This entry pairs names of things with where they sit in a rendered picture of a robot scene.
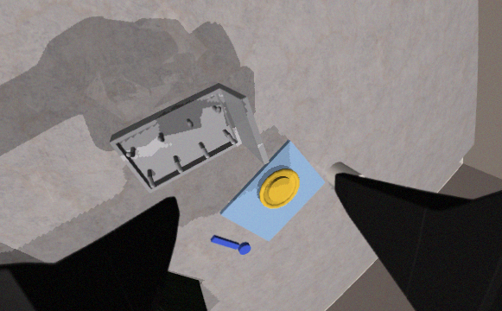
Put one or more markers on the light blue flat mat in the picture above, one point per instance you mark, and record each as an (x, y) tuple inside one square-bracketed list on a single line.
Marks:
[(247, 210)]

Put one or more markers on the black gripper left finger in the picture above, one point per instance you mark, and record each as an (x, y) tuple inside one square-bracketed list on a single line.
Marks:
[(125, 270)]

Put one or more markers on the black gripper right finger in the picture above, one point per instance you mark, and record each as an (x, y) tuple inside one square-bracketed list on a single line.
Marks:
[(444, 252)]

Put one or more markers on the yellow plate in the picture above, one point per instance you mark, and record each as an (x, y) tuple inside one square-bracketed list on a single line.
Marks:
[(279, 188)]

